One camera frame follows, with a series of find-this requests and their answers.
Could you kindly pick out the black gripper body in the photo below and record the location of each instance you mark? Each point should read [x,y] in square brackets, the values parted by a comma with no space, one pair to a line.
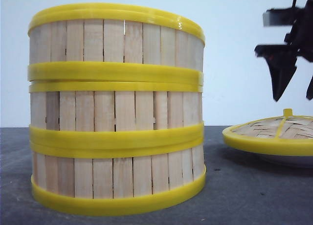
[299,42]

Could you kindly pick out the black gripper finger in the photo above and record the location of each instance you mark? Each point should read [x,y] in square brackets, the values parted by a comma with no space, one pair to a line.
[309,94]
[282,69]

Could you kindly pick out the woven bamboo steamer lid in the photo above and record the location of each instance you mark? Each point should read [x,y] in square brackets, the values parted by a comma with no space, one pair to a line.
[286,135]

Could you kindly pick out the white plate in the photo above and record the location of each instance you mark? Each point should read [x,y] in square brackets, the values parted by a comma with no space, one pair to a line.
[291,161]

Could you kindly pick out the front bamboo steamer basket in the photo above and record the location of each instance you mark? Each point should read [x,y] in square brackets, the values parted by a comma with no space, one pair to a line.
[126,186]

